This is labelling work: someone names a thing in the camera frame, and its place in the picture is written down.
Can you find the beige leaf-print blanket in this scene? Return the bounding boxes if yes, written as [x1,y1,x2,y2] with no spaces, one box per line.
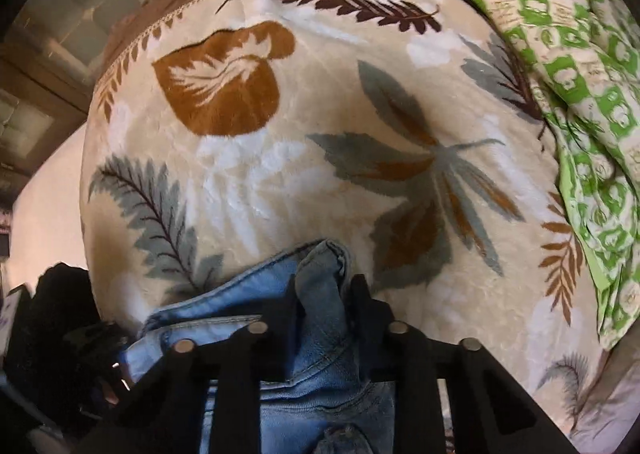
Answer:
[80,0,608,435]

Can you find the blue denim pants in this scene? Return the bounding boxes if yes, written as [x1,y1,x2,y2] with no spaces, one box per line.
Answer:
[120,239,401,454]

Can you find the green checkered blanket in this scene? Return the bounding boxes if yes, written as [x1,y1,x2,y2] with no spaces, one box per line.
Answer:
[400,0,640,351]

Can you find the dark cloth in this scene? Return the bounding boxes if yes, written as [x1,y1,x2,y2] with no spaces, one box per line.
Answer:
[4,261,103,435]

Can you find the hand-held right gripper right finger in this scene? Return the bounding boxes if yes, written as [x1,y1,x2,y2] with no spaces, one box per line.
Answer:
[350,275,576,454]

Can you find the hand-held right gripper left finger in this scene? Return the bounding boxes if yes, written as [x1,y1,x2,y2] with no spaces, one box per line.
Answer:
[75,279,307,454]

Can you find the dark wooden glass cabinet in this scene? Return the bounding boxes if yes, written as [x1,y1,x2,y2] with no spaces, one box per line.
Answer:
[0,0,168,195]

